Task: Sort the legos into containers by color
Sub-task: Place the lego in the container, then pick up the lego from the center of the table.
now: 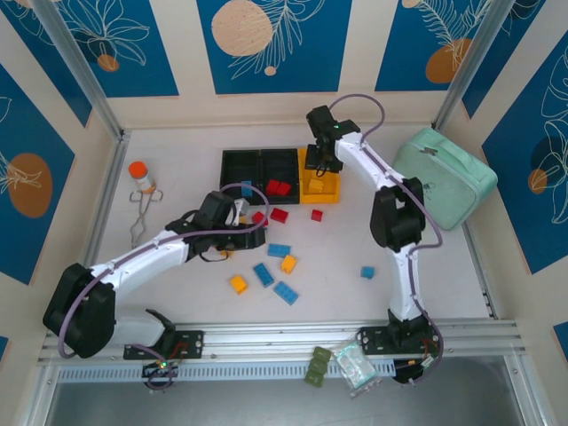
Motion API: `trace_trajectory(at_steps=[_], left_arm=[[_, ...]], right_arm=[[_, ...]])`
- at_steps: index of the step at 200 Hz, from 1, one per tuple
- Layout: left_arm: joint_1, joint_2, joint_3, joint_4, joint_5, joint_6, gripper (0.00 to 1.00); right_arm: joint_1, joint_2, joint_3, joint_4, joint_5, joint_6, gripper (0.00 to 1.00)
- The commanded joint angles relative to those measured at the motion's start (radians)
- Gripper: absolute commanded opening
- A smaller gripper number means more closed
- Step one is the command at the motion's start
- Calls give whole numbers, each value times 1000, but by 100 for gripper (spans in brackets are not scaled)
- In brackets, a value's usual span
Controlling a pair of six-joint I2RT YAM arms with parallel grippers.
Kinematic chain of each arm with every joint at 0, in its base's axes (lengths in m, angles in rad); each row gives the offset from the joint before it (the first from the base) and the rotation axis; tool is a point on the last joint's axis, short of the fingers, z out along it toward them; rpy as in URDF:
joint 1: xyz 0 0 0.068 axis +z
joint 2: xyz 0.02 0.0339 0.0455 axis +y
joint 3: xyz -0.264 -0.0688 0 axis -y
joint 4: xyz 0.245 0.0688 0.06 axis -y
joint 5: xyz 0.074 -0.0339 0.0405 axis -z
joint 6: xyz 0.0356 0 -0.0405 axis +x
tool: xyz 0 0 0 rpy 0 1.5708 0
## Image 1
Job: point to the yellow lego brick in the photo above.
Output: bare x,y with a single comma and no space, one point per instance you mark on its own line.
242,217
289,263
227,254
238,284
316,185

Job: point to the long blue lego brick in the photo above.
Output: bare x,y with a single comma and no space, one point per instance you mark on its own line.
286,293
263,274

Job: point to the small blue lego brick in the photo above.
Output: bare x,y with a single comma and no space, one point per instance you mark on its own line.
367,272

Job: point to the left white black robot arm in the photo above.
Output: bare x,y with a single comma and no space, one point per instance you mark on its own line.
146,257

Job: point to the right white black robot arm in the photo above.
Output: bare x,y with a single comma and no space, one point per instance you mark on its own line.
406,284

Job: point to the yellow plastic bin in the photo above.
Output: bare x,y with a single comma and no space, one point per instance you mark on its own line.
335,191

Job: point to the black plastic bin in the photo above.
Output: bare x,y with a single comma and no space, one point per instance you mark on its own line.
279,166
233,173

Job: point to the metal tongs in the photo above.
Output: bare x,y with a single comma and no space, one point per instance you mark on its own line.
142,207

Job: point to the orange capped pill bottle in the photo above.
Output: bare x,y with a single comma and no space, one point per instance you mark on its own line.
141,175

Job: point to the mint green zipper bag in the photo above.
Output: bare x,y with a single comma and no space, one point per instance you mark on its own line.
444,164

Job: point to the black base electronics module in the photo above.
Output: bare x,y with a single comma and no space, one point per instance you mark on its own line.
408,375
157,377

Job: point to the olive green block strip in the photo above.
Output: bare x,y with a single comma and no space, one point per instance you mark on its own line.
317,366

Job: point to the clear plastic zip bag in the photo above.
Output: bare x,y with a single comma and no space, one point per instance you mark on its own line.
355,368

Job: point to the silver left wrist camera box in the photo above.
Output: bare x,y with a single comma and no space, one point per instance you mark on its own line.
238,211

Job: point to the aluminium side rail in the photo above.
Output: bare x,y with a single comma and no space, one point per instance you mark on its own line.
100,222
481,275

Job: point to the aluminium cross rail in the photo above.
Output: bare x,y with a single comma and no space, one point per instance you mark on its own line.
275,339

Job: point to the aluminium frame post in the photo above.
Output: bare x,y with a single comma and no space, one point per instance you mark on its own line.
79,57
475,57

